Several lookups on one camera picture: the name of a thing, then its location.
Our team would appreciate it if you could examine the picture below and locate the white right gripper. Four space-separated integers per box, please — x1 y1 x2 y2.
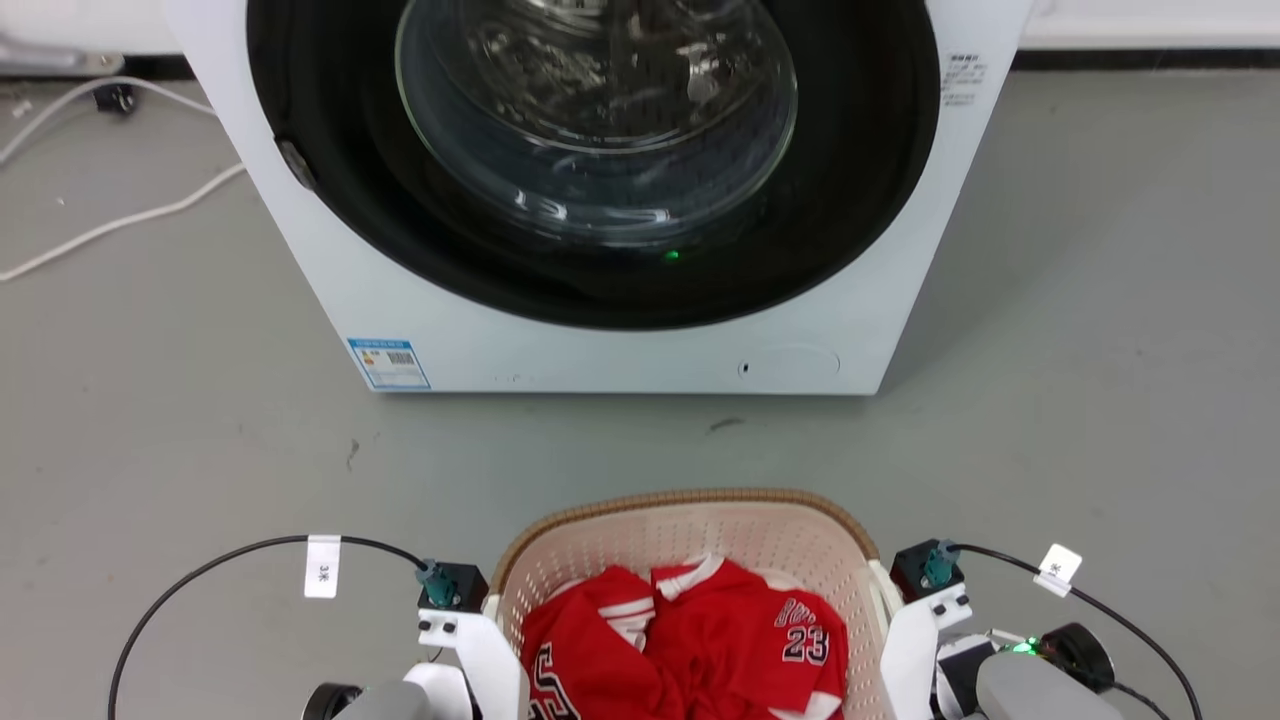
879 585 974 720

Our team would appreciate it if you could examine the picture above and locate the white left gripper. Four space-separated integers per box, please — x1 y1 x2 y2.
417 608 532 720

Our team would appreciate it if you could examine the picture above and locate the beige plastic laundry basket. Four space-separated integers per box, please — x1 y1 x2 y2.
484 488 904 720

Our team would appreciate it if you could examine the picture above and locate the red basketball jersey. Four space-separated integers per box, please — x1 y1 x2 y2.
520 555 850 720

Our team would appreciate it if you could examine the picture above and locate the blue energy label sticker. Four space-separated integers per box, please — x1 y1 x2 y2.
347 338 432 392

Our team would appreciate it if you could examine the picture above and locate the white front-load washing machine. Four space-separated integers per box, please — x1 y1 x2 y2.
163 0 1035 396

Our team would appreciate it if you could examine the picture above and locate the black round washer door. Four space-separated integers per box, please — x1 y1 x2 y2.
246 0 941 332

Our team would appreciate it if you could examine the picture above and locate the small printed text sticker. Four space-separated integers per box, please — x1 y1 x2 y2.
941 53 984 109

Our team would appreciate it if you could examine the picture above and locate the white paper cable tag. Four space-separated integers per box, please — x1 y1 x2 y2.
1034 543 1084 599
304 534 342 600

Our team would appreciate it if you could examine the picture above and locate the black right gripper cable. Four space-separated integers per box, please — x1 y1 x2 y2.
945 543 1205 720

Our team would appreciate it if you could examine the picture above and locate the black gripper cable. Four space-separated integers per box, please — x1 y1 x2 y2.
107 535 433 720
945 543 1205 720

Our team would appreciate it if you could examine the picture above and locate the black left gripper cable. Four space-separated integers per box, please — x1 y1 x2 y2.
107 535 433 720

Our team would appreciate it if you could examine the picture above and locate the white floor cable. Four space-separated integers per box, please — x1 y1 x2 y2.
0 76 219 167
0 162 247 284

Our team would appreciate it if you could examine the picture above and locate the grey metal floor bracket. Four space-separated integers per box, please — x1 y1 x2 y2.
0 32 127 77

